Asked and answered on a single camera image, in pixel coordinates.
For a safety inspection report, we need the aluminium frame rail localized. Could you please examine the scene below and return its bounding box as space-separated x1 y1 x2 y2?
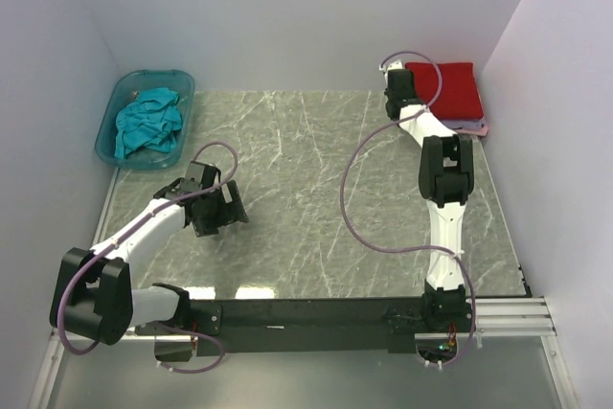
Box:
476 297 556 337

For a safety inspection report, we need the teal plastic basket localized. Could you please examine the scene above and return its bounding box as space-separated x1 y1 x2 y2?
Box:
95 69 195 170

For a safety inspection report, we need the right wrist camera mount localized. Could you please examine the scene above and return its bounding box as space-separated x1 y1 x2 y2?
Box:
379 59 404 74

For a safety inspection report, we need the folded lilac t-shirt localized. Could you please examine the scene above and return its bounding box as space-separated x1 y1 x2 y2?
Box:
442 118 487 132

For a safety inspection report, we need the teal crumpled t-shirt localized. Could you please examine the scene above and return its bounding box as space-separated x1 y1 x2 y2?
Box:
114 87 183 159

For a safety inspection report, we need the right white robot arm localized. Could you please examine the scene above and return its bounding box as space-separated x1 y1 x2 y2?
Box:
381 61 474 331

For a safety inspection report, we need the black base beam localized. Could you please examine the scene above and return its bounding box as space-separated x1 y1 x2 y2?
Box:
135 294 475 356

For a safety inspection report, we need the folded pink t-shirt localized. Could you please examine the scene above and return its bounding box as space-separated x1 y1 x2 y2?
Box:
457 125 489 137

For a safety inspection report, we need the red t-shirt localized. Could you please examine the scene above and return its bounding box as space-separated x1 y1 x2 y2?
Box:
404 62 484 120

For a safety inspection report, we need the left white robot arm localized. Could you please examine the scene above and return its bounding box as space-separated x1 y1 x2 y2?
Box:
49 161 249 345

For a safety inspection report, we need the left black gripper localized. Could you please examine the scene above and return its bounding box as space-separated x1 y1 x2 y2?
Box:
193 180 248 237

